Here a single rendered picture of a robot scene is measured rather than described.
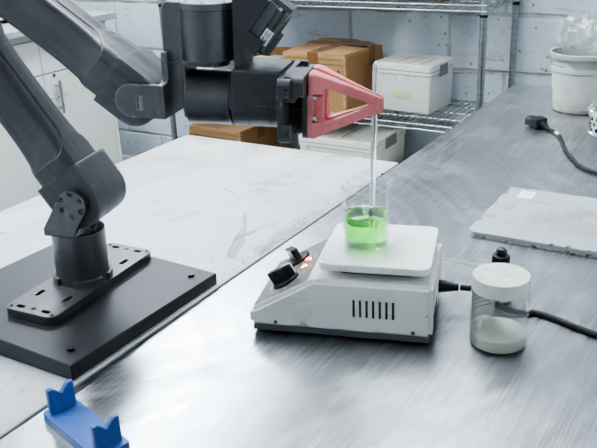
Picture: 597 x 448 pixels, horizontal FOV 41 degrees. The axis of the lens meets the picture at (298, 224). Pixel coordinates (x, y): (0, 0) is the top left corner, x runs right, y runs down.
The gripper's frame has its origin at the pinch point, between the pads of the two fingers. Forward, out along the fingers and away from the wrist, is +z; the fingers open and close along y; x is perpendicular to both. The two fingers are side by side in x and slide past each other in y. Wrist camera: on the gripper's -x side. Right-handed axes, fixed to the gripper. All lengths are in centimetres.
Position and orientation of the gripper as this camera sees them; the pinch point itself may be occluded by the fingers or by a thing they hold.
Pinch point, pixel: (375, 103)
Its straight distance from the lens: 83.2
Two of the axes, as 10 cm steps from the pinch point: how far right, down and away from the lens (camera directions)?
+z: 9.8, 0.7, -1.8
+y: 2.0, -3.8, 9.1
